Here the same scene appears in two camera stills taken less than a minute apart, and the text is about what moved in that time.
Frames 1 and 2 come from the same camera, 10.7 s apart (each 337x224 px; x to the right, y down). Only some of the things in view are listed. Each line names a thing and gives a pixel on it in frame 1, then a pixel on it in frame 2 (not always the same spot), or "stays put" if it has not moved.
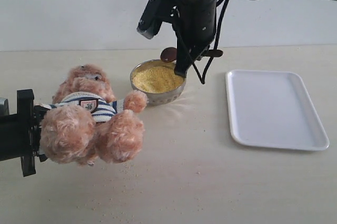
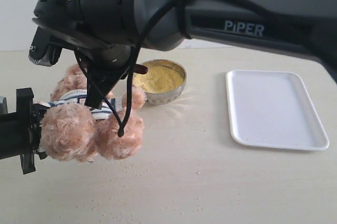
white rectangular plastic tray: (273, 109) stays put
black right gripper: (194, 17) to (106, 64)
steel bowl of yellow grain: (157, 79) stays put
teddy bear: (85, 123) stays put
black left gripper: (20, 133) stays put
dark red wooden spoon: (170, 54) to (140, 69)
